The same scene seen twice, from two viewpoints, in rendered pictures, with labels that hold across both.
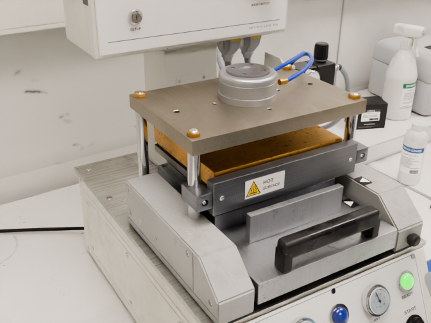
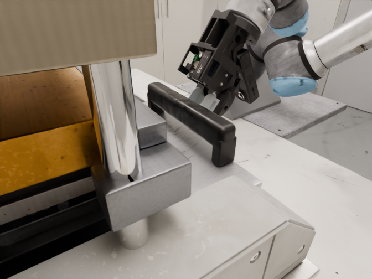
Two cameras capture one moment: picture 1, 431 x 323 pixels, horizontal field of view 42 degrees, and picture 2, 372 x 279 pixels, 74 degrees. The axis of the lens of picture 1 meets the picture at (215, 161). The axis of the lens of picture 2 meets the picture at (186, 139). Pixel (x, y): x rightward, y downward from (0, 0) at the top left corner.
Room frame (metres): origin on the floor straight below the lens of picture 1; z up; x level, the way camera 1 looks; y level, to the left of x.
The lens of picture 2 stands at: (0.57, 0.11, 1.11)
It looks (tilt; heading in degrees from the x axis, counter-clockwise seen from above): 31 degrees down; 268
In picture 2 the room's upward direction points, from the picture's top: straight up
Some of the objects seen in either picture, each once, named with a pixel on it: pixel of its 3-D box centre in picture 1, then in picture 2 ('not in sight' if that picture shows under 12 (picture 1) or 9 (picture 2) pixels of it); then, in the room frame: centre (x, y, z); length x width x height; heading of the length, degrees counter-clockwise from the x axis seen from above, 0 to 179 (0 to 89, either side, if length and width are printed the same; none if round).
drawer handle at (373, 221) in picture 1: (329, 236); (184, 115); (0.57, -0.14, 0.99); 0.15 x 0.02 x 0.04; 121
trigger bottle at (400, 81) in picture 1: (403, 72); not in sight; (1.44, -0.49, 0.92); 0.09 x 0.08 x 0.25; 48
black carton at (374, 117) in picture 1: (365, 112); not in sight; (1.38, -0.39, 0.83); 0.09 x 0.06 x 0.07; 101
